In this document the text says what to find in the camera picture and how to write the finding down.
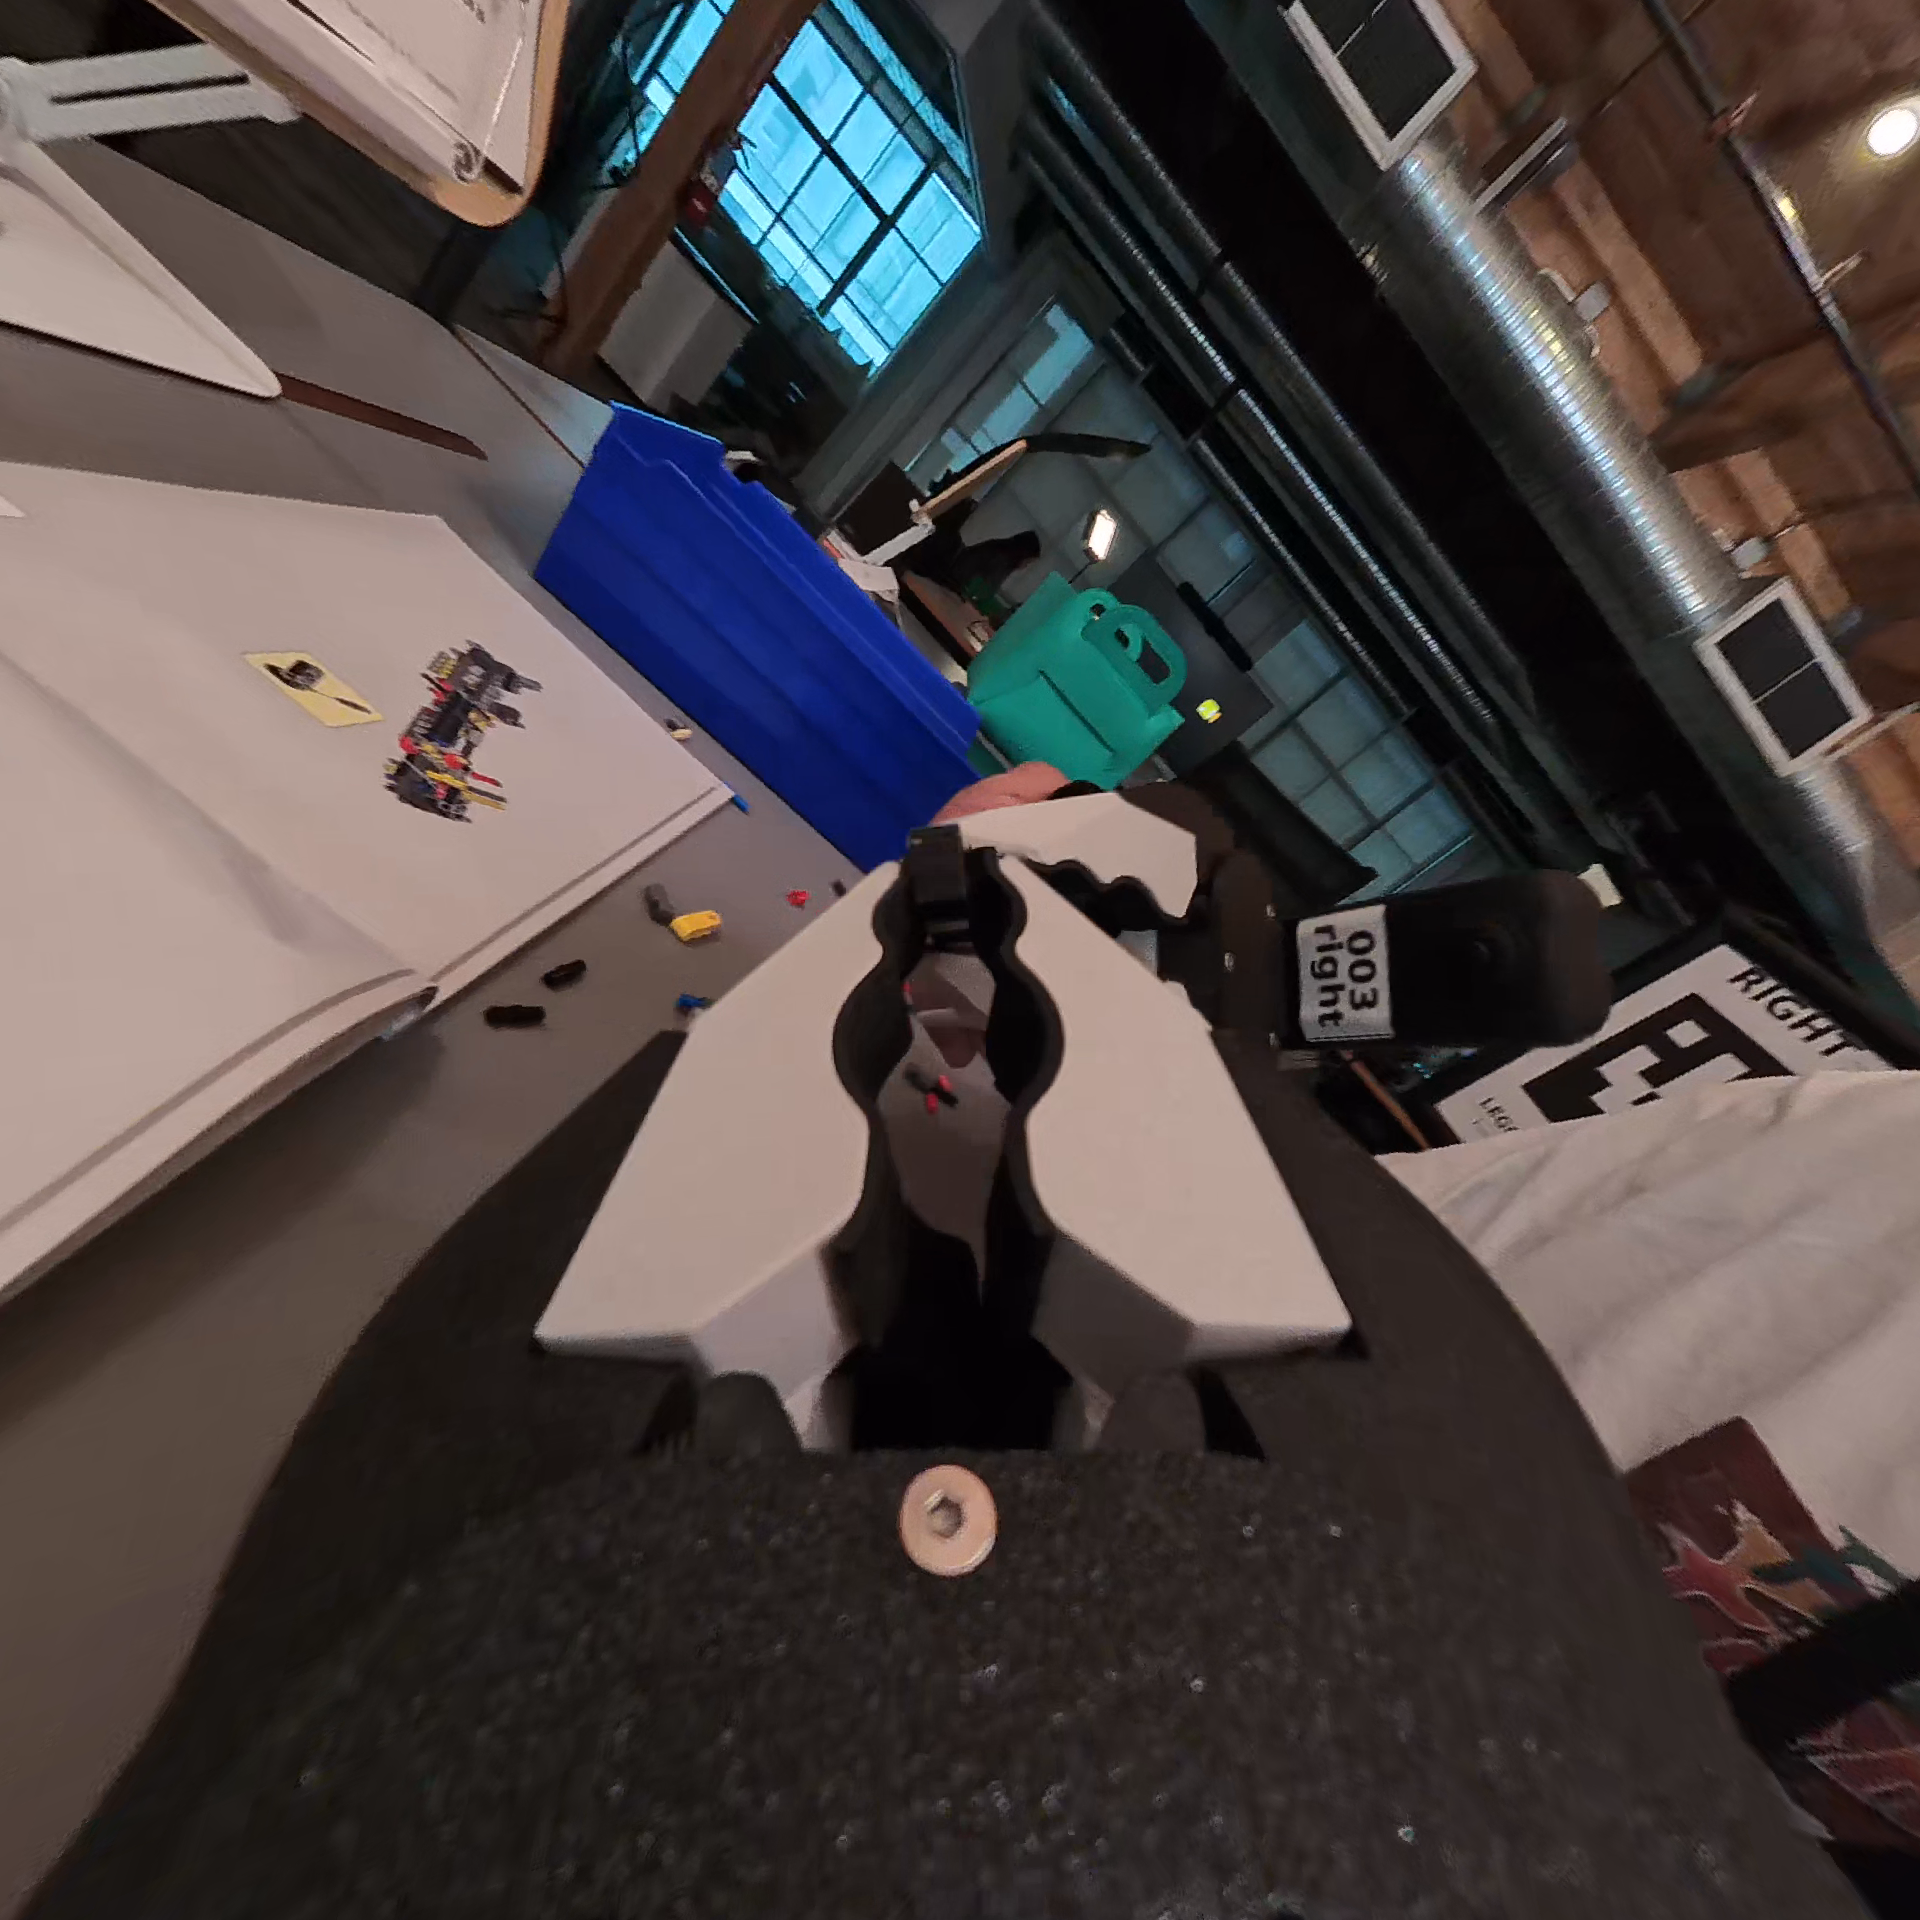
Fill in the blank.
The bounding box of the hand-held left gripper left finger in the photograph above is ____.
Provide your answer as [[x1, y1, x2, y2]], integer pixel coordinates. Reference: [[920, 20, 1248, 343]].
[[535, 856, 926, 1455]]

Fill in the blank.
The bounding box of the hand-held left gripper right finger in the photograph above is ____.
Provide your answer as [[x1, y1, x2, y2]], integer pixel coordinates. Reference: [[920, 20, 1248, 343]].
[[977, 843, 1355, 1455]]

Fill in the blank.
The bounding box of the lego instruction booklet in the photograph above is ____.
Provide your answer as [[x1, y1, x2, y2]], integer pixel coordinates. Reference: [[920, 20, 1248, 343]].
[[0, 459, 739, 1305]]

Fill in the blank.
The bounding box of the person's right hand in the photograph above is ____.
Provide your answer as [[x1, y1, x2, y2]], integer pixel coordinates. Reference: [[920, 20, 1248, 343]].
[[948, 759, 1082, 820]]

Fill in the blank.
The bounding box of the teal carry bag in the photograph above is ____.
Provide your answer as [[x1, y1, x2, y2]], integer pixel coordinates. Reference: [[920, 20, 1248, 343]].
[[965, 567, 1193, 791]]

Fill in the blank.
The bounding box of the framed marker placard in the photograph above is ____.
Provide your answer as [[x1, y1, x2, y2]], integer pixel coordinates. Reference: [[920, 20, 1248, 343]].
[[1432, 943, 1920, 1143]]

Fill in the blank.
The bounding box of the white framed ceiling panel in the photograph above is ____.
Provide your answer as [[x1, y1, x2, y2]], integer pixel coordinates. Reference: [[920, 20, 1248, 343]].
[[1285, 0, 1479, 169], [1699, 576, 1881, 778]]

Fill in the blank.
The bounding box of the blue plastic bin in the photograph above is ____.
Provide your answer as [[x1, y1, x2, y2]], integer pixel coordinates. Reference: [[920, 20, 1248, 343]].
[[535, 405, 982, 873]]

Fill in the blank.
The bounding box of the printed instruction sheet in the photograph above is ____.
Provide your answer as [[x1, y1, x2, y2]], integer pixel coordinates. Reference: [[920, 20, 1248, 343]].
[[198, 0, 549, 197]]

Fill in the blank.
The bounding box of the white desk stand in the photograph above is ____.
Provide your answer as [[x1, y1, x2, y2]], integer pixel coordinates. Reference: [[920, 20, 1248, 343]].
[[0, 44, 303, 398]]

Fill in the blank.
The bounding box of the silver ventilation duct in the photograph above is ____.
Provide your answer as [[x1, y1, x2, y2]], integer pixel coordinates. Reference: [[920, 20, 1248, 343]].
[[1353, 120, 1920, 933]]

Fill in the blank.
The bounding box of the black neck strap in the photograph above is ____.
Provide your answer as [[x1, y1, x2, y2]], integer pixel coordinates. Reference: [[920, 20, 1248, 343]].
[[1727, 1602, 1920, 1761]]

